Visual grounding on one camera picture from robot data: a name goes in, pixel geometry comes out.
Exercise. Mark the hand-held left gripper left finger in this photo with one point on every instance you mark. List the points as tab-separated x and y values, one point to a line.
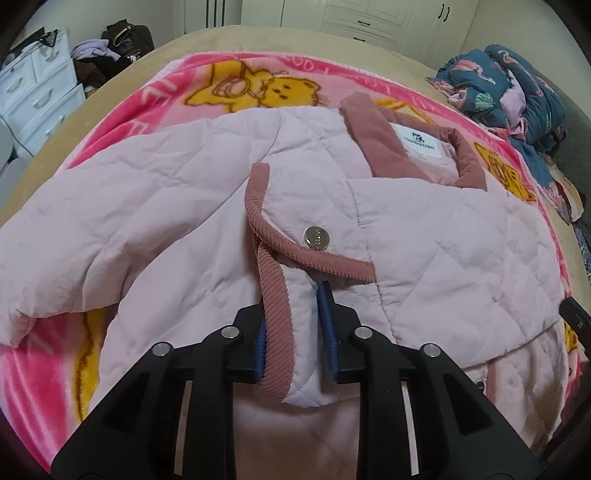
260	353

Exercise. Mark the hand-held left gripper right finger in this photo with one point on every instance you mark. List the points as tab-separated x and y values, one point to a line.
325	323

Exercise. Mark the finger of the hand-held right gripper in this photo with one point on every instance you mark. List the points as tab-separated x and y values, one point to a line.
576	321

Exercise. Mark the pink quilted jacket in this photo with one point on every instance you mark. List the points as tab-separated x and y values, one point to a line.
184	184

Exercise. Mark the dark clothes pile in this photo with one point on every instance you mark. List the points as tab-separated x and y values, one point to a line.
92	71

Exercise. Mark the pile of clothes on chair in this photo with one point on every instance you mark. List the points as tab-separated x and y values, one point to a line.
131	37

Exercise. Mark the black clothes hanger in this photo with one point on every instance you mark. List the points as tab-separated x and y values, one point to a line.
50	38

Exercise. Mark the pink bear printed blanket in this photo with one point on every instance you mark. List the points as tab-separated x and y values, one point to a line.
46	378

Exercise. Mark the blue floral quilt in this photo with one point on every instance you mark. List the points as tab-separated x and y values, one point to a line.
531	92

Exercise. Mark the bed with beige cover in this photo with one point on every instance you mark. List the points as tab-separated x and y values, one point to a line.
207	41

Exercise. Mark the white wardrobe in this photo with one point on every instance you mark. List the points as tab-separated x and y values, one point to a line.
369	18

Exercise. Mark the white drawer cabinet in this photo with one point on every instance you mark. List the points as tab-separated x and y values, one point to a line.
37	92

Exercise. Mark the lavender garment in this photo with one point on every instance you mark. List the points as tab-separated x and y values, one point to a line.
94	48

